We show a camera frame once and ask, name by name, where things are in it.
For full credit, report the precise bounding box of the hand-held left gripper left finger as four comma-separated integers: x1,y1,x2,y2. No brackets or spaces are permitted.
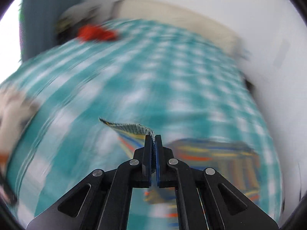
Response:
26,134,154,230

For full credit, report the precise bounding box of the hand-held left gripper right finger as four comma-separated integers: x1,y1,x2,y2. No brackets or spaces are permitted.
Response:
155,134,280,230

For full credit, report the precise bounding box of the striped knit sweater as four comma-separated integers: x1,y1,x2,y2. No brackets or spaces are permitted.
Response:
99,117,262,230

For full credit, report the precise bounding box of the teal plaid bed blanket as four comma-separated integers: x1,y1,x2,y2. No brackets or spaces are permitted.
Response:
0,19,286,230

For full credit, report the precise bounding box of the dark nightstand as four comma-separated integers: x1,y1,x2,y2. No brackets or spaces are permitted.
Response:
245,78,256,94

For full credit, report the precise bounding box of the red cloth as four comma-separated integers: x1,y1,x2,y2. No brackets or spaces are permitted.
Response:
77,24,120,43

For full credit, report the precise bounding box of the beige pillow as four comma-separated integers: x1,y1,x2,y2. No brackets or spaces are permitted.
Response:
113,0,243,58

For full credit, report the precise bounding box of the white printed cushion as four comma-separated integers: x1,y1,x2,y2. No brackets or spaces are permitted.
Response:
0,86,40,154

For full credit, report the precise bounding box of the teal curtain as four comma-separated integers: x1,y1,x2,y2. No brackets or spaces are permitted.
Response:
18,0,89,64

